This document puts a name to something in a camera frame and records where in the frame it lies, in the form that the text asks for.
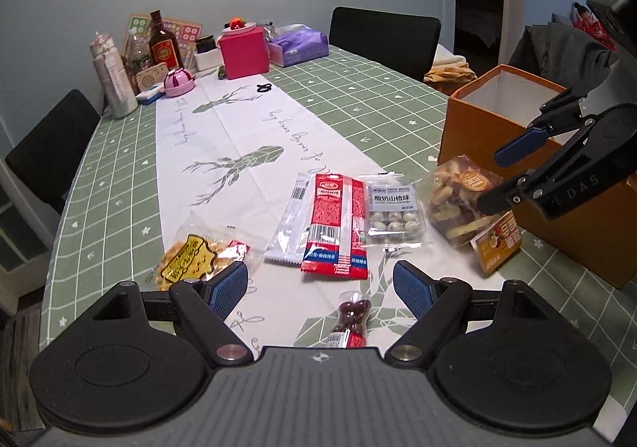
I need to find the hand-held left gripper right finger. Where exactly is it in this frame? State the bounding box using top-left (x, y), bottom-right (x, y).
top-left (383, 259), bottom-right (545, 363)

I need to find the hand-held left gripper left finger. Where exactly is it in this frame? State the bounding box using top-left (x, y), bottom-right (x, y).
top-left (92, 260), bottom-right (254, 363)

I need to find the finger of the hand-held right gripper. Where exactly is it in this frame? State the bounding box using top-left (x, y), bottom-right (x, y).
top-left (477, 121), bottom-right (594, 217)
top-left (494, 88), bottom-right (598, 166)

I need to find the yellow waffle cookie packet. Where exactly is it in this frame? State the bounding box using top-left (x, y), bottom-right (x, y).
top-left (142, 211), bottom-right (267, 293)

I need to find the clear dried fruit packet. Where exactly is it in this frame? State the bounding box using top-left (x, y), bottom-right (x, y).
top-left (415, 154), bottom-right (513, 249)

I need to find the orange cardboard box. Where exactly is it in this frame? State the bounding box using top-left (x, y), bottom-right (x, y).
top-left (438, 64), bottom-right (637, 289)

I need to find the small orange snack packet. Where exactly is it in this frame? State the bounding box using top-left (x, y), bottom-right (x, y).
top-left (470, 211), bottom-right (522, 277)

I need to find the clear white ball snack packet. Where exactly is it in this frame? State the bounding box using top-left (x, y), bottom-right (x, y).
top-left (359, 173), bottom-right (433, 249)

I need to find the white silver snack packet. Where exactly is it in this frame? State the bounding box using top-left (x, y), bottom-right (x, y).
top-left (264, 172), bottom-right (319, 265)

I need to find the red snack packet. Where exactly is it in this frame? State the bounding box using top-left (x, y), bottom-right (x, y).
top-left (300, 172), bottom-right (370, 281)

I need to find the dark grey jacket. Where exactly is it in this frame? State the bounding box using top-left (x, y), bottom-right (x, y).
top-left (508, 21), bottom-right (623, 94)

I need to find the yellow folded cloth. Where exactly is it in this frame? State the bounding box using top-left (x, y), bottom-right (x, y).
top-left (423, 64), bottom-right (479, 86)

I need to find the black chair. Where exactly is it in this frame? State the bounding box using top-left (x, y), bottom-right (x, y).
top-left (5, 89), bottom-right (101, 216)
top-left (328, 6), bottom-right (442, 82)

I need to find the pink round gadget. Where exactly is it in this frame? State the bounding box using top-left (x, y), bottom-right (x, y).
top-left (163, 68), bottom-right (196, 98)

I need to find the small wooden speaker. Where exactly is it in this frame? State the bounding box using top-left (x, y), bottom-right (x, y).
top-left (135, 63), bottom-right (170, 92)

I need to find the small white container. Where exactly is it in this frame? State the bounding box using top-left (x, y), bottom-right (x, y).
top-left (194, 50), bottom-right (222, 72)

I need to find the pink box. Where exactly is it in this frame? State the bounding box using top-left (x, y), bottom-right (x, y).
top-left (219, 26), bottom-right (270, 80)

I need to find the white thermos bottle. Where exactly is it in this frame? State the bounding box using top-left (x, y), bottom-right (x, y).
top-left (90, 32), bottom-right (139, 119)

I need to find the purple tissue pack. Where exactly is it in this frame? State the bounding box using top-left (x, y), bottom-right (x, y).
top-left (266, 23), bottom-right (330, 68)

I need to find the clear plastic bottle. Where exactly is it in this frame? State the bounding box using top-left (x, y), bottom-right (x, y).
top-left (124, 28), bottom-right (152, 80)

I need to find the dark brown liquor bottle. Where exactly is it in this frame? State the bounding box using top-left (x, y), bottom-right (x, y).
top-left (148, 9), bottom-right (180, 70)

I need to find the patterned board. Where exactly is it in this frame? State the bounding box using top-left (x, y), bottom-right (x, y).
top-left (122, 13), bottom-right (205, 72)

